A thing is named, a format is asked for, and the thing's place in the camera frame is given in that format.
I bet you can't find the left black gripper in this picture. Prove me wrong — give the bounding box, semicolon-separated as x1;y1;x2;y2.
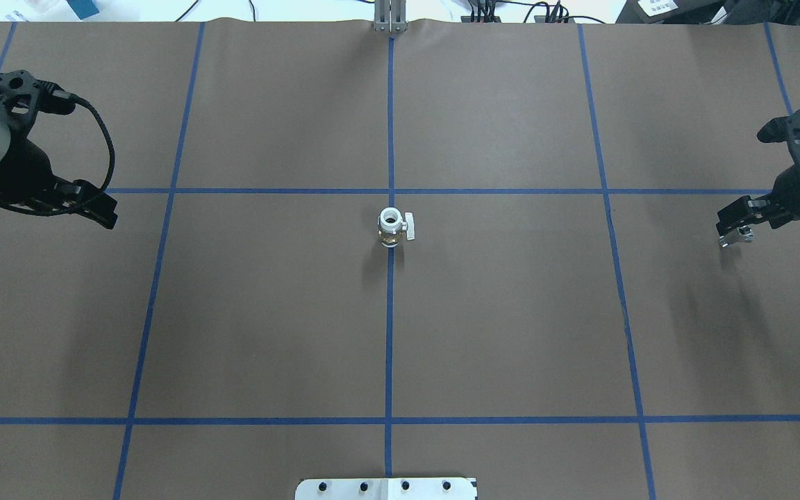
0;136;118;230

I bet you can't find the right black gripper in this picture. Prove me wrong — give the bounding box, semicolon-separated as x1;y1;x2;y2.
715;165;800;241

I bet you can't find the grey metal pipe fitting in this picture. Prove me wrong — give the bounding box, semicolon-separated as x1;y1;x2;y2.
718;226;753;248

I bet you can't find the white brass PPR valve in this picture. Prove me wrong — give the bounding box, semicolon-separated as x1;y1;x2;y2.
377;206;416;248

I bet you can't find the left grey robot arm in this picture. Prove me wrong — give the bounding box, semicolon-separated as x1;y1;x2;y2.
0;73;118;230

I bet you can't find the teal box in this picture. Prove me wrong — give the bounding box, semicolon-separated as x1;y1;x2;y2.
66;0;101;20

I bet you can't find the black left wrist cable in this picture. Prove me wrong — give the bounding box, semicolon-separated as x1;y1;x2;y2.
0;92;116;217

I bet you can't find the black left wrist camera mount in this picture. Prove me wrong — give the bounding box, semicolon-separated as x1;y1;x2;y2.
0;70;76;116

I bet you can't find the aluminium frame post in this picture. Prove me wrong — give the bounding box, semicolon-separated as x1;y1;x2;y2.
372;0;408;34

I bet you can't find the white camera stand base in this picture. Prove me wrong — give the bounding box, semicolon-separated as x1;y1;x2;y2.
294;477;478;499

